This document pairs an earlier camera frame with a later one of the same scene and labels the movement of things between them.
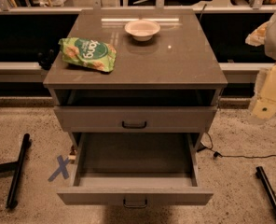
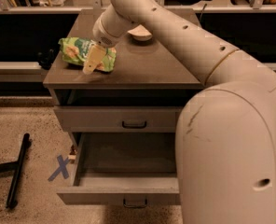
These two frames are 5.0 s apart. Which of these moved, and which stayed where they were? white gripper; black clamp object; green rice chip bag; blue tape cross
Moved: white gripper
Stayed: blue tape cross; black clamp object; green rice chip bag
